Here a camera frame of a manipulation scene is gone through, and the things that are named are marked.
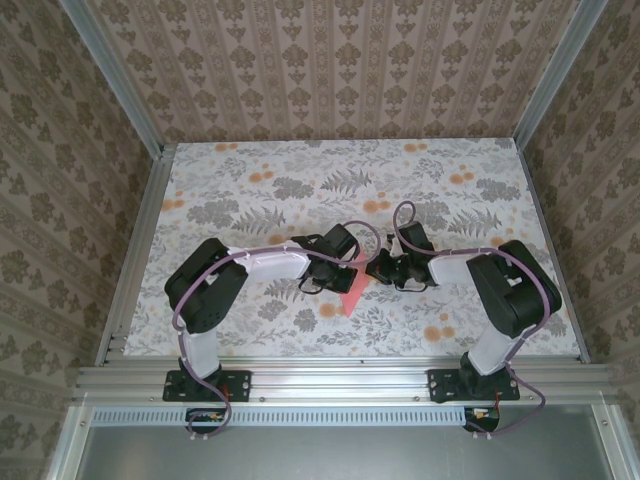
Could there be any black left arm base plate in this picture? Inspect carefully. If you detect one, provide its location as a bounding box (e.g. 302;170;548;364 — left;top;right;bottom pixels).
162;368;254;404

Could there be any aluminium table side rail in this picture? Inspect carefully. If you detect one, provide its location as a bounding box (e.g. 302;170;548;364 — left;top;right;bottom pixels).
514;142;596;365
93;143;177;369

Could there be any white slotted cable duct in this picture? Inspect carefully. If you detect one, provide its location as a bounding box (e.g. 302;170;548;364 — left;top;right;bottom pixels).
92;407;469;429

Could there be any pink cloth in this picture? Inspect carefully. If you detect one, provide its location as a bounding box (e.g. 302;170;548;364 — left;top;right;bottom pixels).
338;249;375;320

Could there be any aluminium frame post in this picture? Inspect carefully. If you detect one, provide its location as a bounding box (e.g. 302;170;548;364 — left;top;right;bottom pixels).
62;0;166;156
513;0;601;149

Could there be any floral patterned table cover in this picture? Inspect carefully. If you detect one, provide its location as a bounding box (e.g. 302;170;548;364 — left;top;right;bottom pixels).
121;141;585;359

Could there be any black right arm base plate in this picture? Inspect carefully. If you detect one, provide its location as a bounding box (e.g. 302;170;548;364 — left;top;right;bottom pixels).
427;367;521;405

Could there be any black controller board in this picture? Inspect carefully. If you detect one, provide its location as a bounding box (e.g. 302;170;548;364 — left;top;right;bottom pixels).
185;407;236;435
463;405;501;432

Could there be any long aluminium mounting beam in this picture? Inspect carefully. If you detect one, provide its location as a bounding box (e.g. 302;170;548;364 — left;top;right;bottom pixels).
74;357;619;405

